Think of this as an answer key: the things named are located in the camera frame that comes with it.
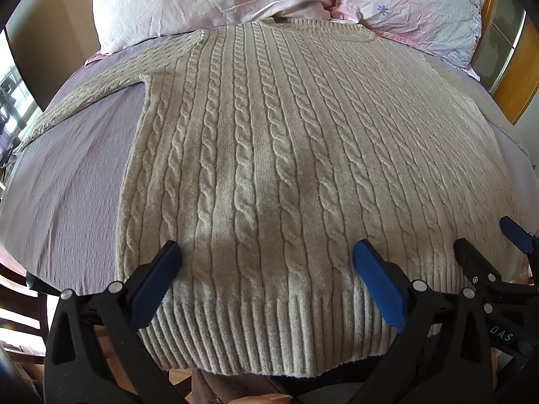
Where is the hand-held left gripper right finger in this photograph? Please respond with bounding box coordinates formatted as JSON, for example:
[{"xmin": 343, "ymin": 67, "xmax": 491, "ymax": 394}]
[{"xmin": 352, "ymin": 238, "xmax": 494, "ymax": 404}]

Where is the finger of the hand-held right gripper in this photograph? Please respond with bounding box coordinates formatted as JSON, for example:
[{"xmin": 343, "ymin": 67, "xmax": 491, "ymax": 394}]
[
  {"xmin": 452, "ymin": 238, "xmax": 503, "ymax": 292},
  {"xmin": 499, "ymin": 216, "xmax": 539, "ymax": 267}
]

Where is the lavender textured bed sheet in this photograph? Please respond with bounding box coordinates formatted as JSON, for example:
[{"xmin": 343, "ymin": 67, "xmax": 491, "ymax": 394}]
[{"xmin": 0, "ymin": 29, "xmax": 539, "ymax": 299}]

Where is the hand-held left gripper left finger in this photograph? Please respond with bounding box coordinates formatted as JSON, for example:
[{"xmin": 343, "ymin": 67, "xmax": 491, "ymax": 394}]
[{"xmin": 44, "ymin": 240, "xmax": 186, "ymax": 404}]

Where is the wooden headboard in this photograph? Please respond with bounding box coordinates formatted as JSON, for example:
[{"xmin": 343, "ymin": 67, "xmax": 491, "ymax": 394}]
[{"xmin": 467, "ymin": 0, "xmax": 539, "ymax": 125}]

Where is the white floral pillow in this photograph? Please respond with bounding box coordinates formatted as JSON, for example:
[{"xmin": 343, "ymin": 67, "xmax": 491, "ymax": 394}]
[{"xmin": 91, "ymin": 0, "xmax": 341, "ymax": 56}]

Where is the beige cable-knit sweater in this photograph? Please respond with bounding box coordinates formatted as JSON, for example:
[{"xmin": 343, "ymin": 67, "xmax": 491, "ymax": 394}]
[{"xmin": 12, "ymin": 18, "xmax": 532, "ymax": 379}]

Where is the pink floral pillow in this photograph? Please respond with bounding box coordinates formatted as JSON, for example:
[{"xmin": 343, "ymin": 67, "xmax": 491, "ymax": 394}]
[{"xmin": 332, "ymin": 0, "xmax": 483, "ymax": 81}]

